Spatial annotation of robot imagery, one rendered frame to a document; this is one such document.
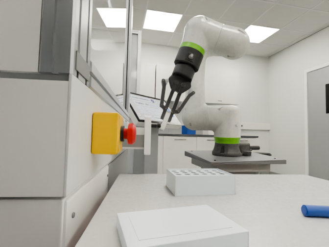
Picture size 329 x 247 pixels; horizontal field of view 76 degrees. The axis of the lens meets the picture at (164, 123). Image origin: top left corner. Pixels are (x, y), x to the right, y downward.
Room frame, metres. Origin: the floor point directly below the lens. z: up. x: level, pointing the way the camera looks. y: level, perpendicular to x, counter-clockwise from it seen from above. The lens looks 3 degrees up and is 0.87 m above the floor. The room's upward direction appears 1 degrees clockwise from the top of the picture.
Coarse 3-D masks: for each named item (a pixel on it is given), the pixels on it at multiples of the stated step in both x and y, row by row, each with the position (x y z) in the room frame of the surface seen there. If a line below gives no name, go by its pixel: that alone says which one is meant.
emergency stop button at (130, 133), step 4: (128, 124) 0.38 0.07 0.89; (132, 124) 0.38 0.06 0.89; (124, 128) 0.39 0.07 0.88; (128, 128) 0.38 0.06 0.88; (132, 128) 0.38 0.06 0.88; (124, 132) 0.38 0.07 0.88; (128, 132) 0.37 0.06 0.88; (132, 132) 0.37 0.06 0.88; (136, 132) 0.39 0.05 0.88; (124, 136) 0.38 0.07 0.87; (128, 136) 0.37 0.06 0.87; (132, 136) 0.37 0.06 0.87; (128, 140) 0.38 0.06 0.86; (132, 140) 0.38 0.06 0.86; (132, 144) 0.39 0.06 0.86
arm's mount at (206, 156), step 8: (192, 152) 1.13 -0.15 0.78; (200, 152) 1.13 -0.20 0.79; (208, 152) 1.13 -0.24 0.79; (200, 160) 0.97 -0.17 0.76; (208, 160) 0.90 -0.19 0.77; (216, 160) 0.90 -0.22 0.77; (224, 160) 0.90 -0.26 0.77; (232, 160) 0.90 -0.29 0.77; (240, 160) 0.90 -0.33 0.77; (248, 160) 0.90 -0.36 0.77; (256, 160) 0.90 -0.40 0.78; (264, 160) 0.91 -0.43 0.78; (272, 160) 0.92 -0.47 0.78; (280, 160) 0.92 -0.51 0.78
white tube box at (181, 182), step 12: (168, 180) 0.46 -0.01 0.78; (180, 180) 0.40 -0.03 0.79; (192, 180) 0.41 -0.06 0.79; (204, 180) 0.41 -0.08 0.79; (216, 180) 0.42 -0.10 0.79; (228, 180) 0.42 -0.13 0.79; (180, 192) 0.40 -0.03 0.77; (192, 192) 0.41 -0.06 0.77; (204, 192) 0.41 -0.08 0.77; (216, 192) 0.42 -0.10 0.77; (228, 192) 0.42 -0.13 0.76
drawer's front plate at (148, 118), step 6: (144, 120) 0.76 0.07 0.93; (150, 120) 0.58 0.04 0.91; (144, 126) 0.64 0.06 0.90; (150, 126) 0.58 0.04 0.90; (144, 132) 0.58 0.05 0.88; (150, 132) 0.58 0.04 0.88; (144, 138) 0.58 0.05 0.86; (150, 138) 0.58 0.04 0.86; (144, 144) 0.58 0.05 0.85; (150, 144) 0.58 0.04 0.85; (144, 150) 0.58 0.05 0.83
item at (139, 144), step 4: (136, 128) 0.60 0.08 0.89; (140, 128) 0.60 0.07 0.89; (140, 132) 0.60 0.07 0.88; (136, 136) 0.59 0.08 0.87; (140, 136) 0.59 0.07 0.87; (124, 140) 0.59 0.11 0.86; (136, 140) 0.59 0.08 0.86; (140, 140) 0.59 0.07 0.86; (124, 144) 0.59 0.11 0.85; (128, 144) 0.59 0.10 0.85; (136, 144) 0.59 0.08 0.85; (140, 144) 0.59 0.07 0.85; (124, 148) 0.59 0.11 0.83; (128, 148) 0.59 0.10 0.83; (132, 148) 0.60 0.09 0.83; (136, 148) 0.60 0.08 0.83; (140, 148) 0.60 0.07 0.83
